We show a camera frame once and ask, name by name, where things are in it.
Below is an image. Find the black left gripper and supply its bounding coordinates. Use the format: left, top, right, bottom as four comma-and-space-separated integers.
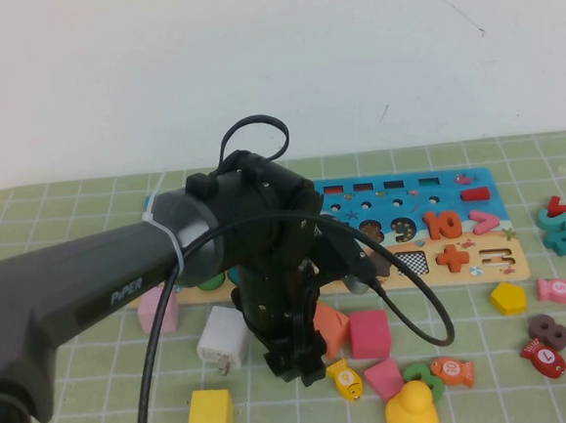
230, 251, 331, 393

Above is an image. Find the green circle piece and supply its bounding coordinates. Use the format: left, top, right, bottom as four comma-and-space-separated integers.
196, 273, 227, 291

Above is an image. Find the brown star piece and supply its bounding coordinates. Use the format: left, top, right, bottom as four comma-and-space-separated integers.
368, 250, 395, 280

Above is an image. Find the wooden number puzzle board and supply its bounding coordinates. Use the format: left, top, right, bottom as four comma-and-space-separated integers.
117, 163, 533, 312

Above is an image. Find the orange block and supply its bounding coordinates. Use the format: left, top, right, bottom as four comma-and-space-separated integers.
312, 300, 353, 361

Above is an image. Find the yellow fish number nine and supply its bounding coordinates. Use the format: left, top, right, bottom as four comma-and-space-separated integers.
326, 357, 366, 405

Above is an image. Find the rose red cube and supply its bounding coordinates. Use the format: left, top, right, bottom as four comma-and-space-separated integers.
347, 308, 393, 361

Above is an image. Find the white charger plug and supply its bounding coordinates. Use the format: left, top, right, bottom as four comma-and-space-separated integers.
193, 303, 252, 379

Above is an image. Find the pink trapezoid block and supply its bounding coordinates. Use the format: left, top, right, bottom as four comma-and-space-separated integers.
362, 357, 407, 404

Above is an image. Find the yellow cube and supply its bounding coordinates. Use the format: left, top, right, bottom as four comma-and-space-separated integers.
185, 387, 236, 423

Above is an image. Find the green number three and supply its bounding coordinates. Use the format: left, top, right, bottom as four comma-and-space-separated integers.
401, 360, 447, 406

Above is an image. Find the yellow rubber duck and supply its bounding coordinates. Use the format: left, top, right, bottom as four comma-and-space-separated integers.
382, 378, 441, 423

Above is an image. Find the light pink cube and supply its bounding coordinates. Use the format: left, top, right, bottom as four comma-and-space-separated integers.
135, 282, 182, 336

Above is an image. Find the orange fish number ten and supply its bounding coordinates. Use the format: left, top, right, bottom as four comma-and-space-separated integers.
429, 355, 477, 391

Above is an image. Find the white zip tie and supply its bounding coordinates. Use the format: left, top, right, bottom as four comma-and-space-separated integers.
139, 192, 189, 277

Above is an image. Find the orange plus sign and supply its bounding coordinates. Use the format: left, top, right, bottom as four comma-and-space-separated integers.
435, 243, 471, 275

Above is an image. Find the yellow pentagon block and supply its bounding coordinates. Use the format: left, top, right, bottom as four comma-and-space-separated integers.
488, 278, 529, 318

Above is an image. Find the green checked tablecloth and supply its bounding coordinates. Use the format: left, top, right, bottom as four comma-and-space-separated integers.
0, 130, 566, 423

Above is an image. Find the pink greater-than sign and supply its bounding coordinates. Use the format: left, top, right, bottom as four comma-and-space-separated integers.
468, 207, 501, 235

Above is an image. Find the red fish number seven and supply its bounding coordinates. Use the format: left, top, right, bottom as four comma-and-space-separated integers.
518, 335, 566, 381

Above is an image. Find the brown number eight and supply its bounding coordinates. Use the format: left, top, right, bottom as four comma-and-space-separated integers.
526, 312, 566, 354

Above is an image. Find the pink fish number five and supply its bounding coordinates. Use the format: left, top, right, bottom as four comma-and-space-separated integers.
536, 275, 566, 307

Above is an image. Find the teal number five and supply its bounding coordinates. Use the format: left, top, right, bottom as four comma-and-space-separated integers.
536, 206, 566, 246

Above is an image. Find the teal number four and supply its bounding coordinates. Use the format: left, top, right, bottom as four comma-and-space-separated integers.
546, 227, 566, 258

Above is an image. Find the black camera cable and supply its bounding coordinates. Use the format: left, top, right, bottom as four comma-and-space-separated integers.
108, 101, 463, 423

